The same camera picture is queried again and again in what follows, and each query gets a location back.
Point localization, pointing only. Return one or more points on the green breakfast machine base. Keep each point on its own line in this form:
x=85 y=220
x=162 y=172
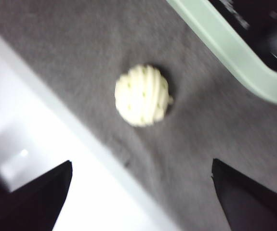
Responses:
x=225 y=41

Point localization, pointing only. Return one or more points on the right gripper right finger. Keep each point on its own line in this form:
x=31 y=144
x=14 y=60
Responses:
x=254 y=207

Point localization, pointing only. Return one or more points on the twisted white steamed bun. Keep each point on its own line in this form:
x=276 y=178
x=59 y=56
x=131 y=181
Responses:
x=140 y=96

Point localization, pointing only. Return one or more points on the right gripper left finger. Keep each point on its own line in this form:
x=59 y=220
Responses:
x=32 y=209

